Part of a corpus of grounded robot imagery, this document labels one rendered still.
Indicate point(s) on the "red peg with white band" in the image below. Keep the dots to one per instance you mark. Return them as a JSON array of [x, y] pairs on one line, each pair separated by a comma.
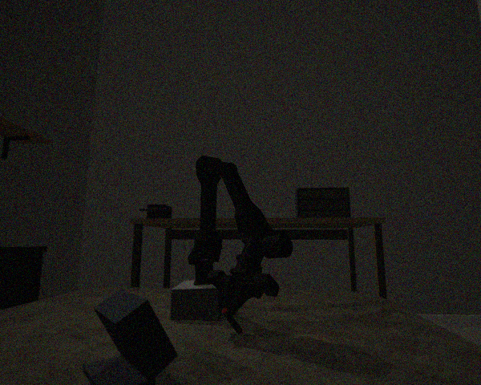
[[232, 321]]

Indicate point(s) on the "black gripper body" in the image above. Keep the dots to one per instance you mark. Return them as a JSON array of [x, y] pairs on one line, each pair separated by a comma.
[[246, 271]]

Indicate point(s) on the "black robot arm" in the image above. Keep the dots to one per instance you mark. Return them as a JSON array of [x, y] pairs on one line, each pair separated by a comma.
[[262, 239]]

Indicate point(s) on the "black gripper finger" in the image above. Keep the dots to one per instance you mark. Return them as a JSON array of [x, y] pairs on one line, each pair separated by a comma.
[[228, 292], [242, 294]]

